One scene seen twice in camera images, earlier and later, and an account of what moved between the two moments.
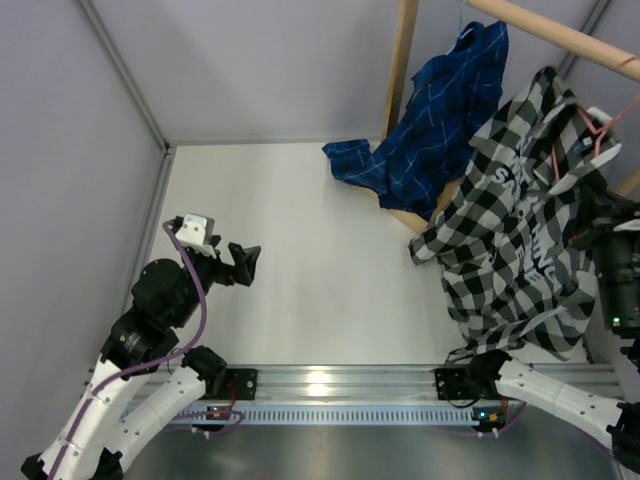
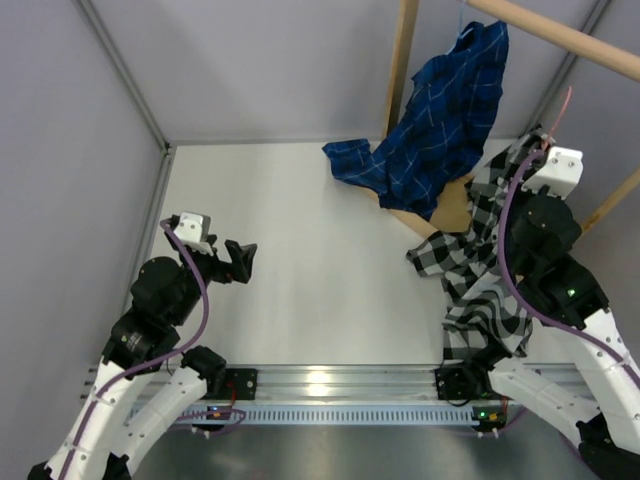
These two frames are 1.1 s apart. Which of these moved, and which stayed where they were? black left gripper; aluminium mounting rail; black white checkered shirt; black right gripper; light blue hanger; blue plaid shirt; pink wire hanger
Moved: black right gripper; pink wire hanger; black white checkered shirt
Stayed: aluminium mounting rail; black left gripper; light blue hanger; blue plaid shirt
